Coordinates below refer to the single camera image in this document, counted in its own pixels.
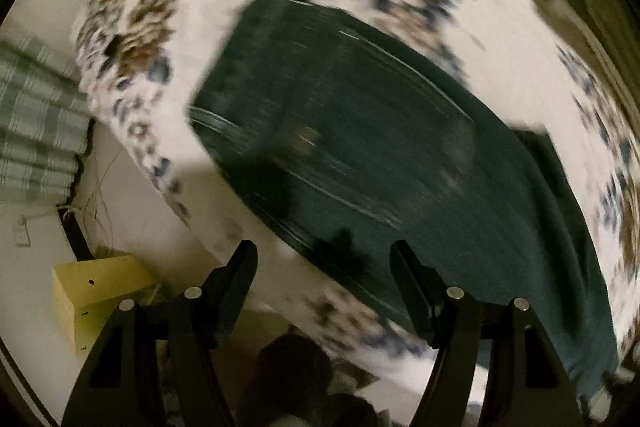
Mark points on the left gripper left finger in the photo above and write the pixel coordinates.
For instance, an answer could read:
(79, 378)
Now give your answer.
(119, 384)

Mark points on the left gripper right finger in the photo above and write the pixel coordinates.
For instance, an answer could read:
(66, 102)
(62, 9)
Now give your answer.
(526, 385)

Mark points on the floral bed blanket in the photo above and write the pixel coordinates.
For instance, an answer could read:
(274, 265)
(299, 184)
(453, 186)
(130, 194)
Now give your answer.
(142, 63)

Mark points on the yellow cardboard box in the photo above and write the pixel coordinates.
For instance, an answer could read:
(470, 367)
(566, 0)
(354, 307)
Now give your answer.
(85, 294)

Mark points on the grey striped curtain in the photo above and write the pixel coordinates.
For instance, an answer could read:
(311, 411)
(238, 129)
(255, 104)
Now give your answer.
(44, 121)

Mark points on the dark blue jeans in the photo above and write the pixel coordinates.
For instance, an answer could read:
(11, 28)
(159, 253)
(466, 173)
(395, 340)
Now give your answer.
(344, 140)

